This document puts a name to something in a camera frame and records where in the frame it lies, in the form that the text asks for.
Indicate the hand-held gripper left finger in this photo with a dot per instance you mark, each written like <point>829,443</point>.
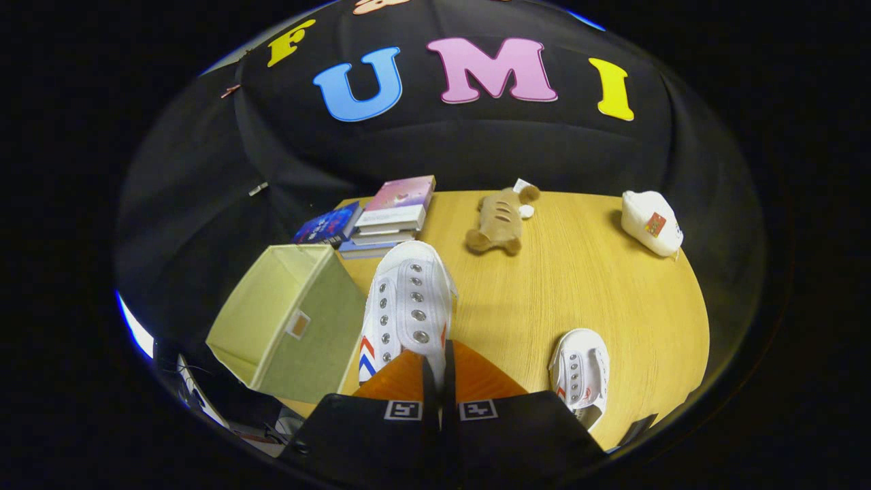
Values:
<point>429,388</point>

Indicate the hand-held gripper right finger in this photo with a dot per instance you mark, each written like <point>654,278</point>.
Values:
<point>449,381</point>

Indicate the white canvas shoe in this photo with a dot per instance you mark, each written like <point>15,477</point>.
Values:
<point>578,374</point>
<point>408,306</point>

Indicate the green fabric storage box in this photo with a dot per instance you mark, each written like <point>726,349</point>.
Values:
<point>306,327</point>

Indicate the lilac cover book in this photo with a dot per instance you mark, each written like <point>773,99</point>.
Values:
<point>367,250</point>

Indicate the white paperback book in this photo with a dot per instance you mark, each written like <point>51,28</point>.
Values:
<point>384,237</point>

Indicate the brown plush toy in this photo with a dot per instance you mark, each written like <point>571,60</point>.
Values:
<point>497,221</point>

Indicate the dark blue book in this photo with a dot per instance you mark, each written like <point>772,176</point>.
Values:
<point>325,228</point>

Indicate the pink cover book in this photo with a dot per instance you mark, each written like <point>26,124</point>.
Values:
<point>403,193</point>

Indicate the black backdrop cloth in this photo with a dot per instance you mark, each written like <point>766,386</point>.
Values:
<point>476,146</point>

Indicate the white plush toy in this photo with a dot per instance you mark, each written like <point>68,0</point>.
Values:
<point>650,221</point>

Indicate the white clip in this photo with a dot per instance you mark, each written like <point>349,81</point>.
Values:
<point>258,188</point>

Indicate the pink clip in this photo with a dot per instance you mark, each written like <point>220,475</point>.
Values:
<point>230,90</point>

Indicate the black table bracket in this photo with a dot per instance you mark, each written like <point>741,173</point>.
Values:
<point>638,430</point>

